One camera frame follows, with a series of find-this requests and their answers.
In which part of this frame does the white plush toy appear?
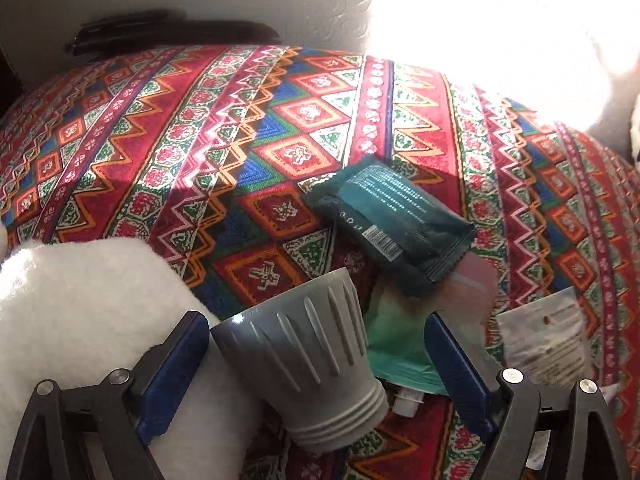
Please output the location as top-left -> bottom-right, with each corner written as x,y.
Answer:
0,225 -> 268,480

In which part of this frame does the light green spout pouch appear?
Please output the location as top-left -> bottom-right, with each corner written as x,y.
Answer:
364,280 -> 452,417

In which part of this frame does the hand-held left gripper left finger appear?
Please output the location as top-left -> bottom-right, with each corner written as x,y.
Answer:
10,310 -> 211,480

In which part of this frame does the clear packet with white label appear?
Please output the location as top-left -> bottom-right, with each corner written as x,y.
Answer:
497,287 -> 597,393

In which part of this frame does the colourful patterned cloth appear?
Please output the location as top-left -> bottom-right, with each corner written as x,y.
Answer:
0,42 -> 640,480

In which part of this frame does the dark teal foil packet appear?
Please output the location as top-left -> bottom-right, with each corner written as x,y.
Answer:
304,155 -> 479,297

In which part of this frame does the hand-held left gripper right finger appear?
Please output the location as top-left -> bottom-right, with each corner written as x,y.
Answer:
424,312 -> 632,480

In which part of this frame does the black flat case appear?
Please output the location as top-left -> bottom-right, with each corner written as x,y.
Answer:
64,9 -> 282,57

